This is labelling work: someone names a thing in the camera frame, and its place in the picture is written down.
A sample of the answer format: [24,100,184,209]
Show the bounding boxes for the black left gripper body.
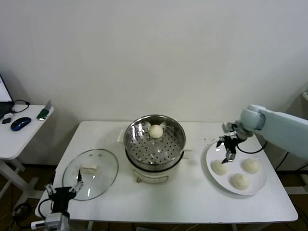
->
[49,186,77,214]

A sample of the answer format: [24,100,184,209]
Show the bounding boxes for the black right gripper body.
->
[223,135,242,154]

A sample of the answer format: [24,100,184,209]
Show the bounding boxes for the white steamed baozi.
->
[211,159,228,176]
[148,124,164,140]
[242,158,262,174]
[231,173,251,191]

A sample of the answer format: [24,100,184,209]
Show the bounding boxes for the glass pot lid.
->
[62,148,119,202]

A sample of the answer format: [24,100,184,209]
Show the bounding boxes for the steel steamer basket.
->
[117,115,194,167]

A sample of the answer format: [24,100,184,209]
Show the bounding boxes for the white round plate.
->
[205,141,268,195]

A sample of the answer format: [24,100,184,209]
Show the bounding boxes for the white side table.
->
[0,104,55,210]

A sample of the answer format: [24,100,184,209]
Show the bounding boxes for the white electric pot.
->
[125,149,191,185]

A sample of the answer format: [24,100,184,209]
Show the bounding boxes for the blue computer mouse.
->
[11,117,32,132]

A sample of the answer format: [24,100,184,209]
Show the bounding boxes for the white furniture base bar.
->
[285,186,308,195]

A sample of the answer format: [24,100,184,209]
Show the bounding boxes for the small green grey device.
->
[36,100,54,121]

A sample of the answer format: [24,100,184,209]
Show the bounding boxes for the black white usb adapter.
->
[1,113,14,125]

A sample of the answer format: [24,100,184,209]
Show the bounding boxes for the black laptop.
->
[0,72,15,120]

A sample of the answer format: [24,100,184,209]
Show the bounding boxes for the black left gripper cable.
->
[37,199,54,219]

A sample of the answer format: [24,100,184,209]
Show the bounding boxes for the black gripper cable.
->
[235,141,268,154]
[37,199,54,219]

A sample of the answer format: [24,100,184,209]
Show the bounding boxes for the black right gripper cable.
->
[235,141,268,154]

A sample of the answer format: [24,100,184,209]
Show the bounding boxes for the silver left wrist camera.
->
[30,212,70,231]

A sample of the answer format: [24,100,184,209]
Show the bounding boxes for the floor cable bundle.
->
[12,203,32,228]

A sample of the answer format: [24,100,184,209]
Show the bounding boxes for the black wall power cable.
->
[275,151,289,170]

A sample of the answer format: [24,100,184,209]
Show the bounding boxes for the thin black looped cable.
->
[11,100,31,114]

